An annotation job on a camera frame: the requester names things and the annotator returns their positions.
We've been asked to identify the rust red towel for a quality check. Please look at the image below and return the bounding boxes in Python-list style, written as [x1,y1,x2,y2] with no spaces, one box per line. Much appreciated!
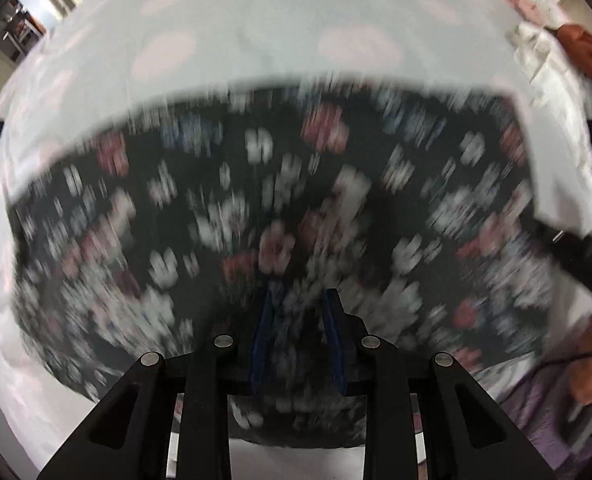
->
[555,24,592,80]

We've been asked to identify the polka dot bed sheet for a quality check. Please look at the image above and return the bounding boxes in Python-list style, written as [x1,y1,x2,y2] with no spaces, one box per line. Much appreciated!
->
[0,0,592,479]

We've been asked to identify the white garment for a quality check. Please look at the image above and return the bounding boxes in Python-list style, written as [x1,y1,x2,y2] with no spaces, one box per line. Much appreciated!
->
[505,22,592,239]

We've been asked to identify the dark floral jeans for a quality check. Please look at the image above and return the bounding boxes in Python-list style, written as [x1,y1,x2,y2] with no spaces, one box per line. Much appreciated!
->
[11,82,553,448]

